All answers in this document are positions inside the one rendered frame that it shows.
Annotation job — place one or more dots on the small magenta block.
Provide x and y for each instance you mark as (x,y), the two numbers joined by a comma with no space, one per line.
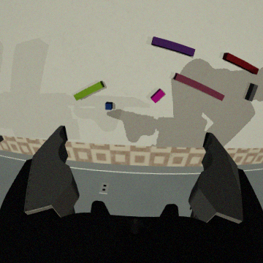
(157,95)

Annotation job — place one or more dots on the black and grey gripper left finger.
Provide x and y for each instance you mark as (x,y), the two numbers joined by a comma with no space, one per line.
(43,191)

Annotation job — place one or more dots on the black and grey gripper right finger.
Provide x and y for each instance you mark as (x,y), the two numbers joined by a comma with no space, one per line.
(224,198)

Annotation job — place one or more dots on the dark purple rod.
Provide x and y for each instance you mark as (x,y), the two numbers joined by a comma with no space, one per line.
(159,42)

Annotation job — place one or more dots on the small blue cube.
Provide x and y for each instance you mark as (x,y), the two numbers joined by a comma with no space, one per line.
(108,105)

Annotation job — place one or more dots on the dark red rod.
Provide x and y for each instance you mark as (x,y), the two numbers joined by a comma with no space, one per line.
(240,63)

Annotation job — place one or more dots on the pink rod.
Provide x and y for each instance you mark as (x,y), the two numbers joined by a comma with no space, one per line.
(198,86)

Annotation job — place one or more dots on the grey rod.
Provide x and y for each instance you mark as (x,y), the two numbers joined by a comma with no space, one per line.
(251,92)

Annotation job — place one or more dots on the lime green rectangular bar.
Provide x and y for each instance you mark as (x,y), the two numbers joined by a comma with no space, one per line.
(89,90)

